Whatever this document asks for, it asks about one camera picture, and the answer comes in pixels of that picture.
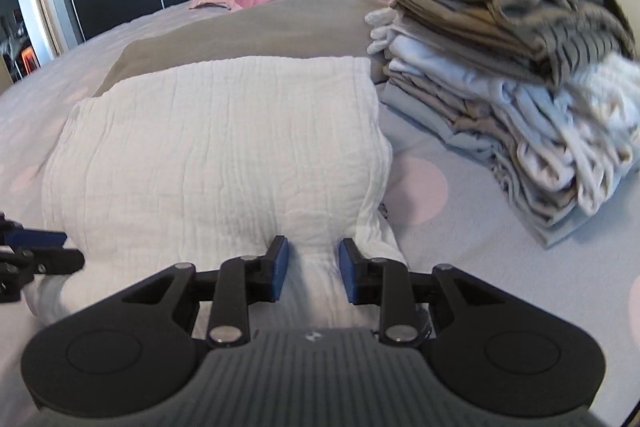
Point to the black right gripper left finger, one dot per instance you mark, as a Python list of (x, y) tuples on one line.
[(138, 348)]

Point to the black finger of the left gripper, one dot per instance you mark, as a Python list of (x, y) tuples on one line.
[(20, 267)]

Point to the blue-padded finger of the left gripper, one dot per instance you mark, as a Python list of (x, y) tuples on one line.
[(14, 235)]

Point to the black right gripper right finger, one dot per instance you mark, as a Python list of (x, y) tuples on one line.
[(486, 346)]

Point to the white muslin cloth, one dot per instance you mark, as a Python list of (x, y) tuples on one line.
[(209, 161)]

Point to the stack of folded clothes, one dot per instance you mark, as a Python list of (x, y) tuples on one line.
[(545, 93)]

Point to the grey pink dotted bedsheet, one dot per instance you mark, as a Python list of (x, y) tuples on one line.
[(442, 207)]

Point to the olive folded garment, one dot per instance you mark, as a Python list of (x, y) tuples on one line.
[(288, 28)]

